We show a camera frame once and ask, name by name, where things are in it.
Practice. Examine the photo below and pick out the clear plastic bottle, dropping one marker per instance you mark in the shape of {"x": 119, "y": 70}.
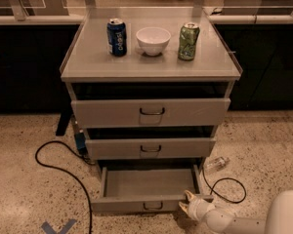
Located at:
{"x": 216, "y": 164}

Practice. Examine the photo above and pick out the grey drawer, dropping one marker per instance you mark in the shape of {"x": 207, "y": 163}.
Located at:
{"x": 149, "y": 148}
{"x": 150, "y": 112}
{"x": 146, "y": 191}

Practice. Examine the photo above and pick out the green soda can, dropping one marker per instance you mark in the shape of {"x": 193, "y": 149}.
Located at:
{"x": 187, "y": 40}

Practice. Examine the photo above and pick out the grey drawer cabinet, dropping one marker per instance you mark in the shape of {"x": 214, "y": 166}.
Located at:
{"x": 93, "y": 73}

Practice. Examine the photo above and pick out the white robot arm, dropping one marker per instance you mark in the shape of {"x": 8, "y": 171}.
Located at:
{"x": 221, "y": 220}

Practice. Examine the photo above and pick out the white ceramic bowl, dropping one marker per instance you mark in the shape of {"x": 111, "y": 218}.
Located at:
{"x": 153, "y": 40}

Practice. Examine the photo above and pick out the grey middle drawer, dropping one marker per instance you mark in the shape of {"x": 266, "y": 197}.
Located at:
{"x": 149, "y": 148}

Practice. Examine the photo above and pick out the blue Pepsi can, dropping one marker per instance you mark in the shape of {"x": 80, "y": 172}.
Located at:
{"x": 117, "y": 37}

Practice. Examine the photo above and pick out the grey bottom drawer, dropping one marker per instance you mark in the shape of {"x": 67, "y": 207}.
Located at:
{"x": 146, "y": 191}

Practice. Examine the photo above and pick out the grey top drawer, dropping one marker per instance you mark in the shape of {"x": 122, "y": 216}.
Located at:
{"x": 150, "y": 112}

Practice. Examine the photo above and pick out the blue power adapter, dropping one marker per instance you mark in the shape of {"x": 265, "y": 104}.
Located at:
{"x": 80, "y": 143}

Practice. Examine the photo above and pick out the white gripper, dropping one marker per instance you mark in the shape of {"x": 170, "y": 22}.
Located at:
{"x": 197, "y": 208}

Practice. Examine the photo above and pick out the black table leg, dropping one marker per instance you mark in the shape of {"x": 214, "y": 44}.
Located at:
{"x": 63, "y": 122}

